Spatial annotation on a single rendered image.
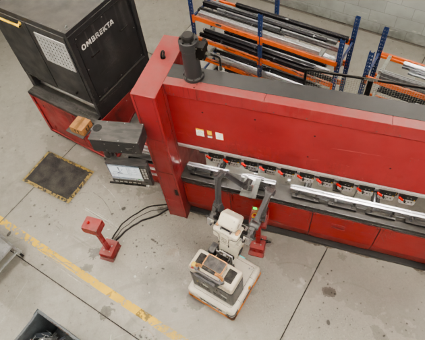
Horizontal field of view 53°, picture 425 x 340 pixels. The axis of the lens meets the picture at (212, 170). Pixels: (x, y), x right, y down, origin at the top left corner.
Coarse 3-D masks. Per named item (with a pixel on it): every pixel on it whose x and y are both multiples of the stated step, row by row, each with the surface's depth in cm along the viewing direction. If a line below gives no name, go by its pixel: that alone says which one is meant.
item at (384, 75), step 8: (408, 64) 498; (384, 72) 490; (392, 72) 493; (408, 72) 495; (416, 72) 494; (424, 72) 492; (392, 80) 489; (400, 80) 484; (408, 80) 481; (416, 80) 483; (416, 88) 479
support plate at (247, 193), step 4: (244, 180) 480; (256, 180) 479; (260, 180) 478; (256, 188) 473; (240, 192) 472; (244, 192) 471; (248, 192) 471; (252, 192) 470; (256, 192) 470; (244, 196) 469; (248, 196) 468; (252, 196) 467
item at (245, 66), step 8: (224, 56) 639; (232, 56) 634; (240, 56) 638; (256, 56) 631; (232, 64) 626; (240, 64) 619; (248, 64) 622; (256, 64) 620; (264, 64) 623; (280, 64) 618; (256, 72) 610; (264, 72) 605; (272, 72) 608; (280, 72) 611; (280, 80) 596; (288, 80) 598; (296, 80) 596
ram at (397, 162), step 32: (192, 128) 438; (224, 128) 421; (256, 128) 405; (288, 128) 391; (320, 128) 377; (288, 160) 430; (320, 160) 414; (352, 160) 399; (384, 160) 385; (416, 160) 372; (416, 192) 408
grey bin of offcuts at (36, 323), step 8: (40, 312) 443; (32, 320) 440; (40, 320) 457; (48, 320) 469; (24, 328) 437; (32, 328) 449; (40, 328) 462; (48, 328) 475; (56, 328) 490; (64, 328) 488; (24, 336) 442; (32, 336) 455; (40, 336) 447; (48, 336) 439; (56, 336) 488; (64, 336) 451; (72, 336) 427
